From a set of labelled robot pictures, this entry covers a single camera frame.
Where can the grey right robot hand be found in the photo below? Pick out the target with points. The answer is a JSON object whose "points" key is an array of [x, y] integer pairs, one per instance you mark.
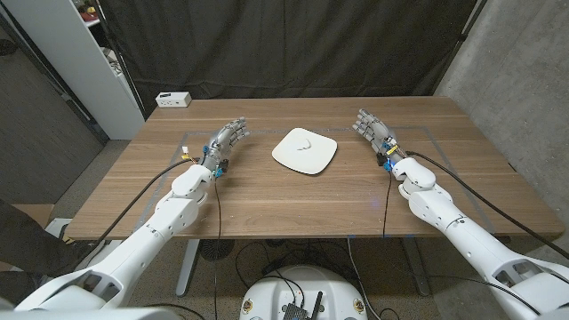
{"points": [[380, 133]]}

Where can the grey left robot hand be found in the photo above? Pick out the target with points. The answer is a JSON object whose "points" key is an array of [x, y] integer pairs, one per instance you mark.
{"points": [[220, 144]]}

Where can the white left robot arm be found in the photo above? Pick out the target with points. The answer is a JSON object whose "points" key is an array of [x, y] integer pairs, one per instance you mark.
{"points": [[133, 249]]}

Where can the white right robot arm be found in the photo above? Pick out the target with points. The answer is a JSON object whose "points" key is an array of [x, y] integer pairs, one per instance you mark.
{"points": [[467, 240]]}

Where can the white square dish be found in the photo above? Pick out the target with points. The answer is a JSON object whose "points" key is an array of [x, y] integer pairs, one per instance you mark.
{"points": [[311, 160]]}

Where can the white power strip box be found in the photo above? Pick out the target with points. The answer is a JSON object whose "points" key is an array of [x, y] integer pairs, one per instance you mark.
{"points": [[173, 99]]}

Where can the round black floor fan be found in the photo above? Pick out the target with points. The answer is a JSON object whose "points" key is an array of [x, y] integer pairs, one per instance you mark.
{"points": [[216, 249]]}

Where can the black curtain backdrop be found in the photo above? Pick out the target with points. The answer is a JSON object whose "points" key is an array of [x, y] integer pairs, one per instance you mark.
{"points": [[284, 44]]}

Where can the black curtain stand pole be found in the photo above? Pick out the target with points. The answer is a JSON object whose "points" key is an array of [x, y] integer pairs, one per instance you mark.
{"points": [[462, 37], [117, 49]]}

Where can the grey table leg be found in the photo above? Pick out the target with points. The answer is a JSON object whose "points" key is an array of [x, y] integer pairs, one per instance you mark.
{"points": [[186, 271], [418, 275]]}

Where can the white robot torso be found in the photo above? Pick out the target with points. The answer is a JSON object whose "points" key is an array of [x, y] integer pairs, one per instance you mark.
{"points": [[271, 293]]}

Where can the white shelf cabinet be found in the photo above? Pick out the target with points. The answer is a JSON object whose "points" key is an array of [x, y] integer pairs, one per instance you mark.
{"points": [[75, 58]]}

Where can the red item on shelf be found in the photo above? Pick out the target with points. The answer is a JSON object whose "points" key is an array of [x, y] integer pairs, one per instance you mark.
{"points": [[90, 17]]}

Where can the black module with antenna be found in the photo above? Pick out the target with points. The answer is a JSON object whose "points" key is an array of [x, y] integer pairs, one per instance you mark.
{"points": [[295, 312]]}

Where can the person's dark trouser leg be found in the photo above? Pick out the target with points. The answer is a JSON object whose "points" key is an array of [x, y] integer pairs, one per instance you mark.
{"points": [[31, 244]]}

